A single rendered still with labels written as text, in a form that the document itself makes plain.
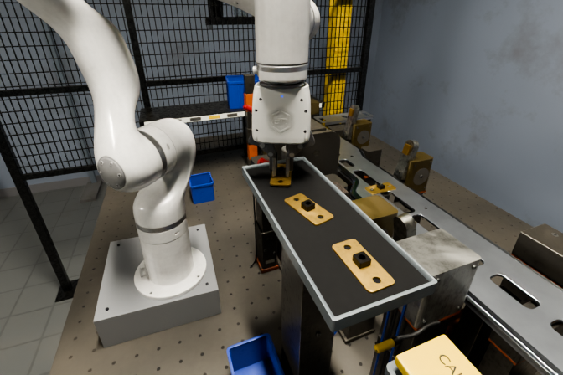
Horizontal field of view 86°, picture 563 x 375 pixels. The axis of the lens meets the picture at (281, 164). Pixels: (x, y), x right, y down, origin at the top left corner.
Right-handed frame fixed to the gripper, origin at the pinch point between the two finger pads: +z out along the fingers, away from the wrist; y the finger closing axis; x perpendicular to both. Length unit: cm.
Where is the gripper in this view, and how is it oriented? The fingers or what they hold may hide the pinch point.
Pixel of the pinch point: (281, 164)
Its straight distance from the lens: 57.0
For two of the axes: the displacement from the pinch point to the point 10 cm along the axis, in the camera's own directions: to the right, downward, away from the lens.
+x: 0.6, -4.5, 8.9
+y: 10.0, 0.3, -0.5
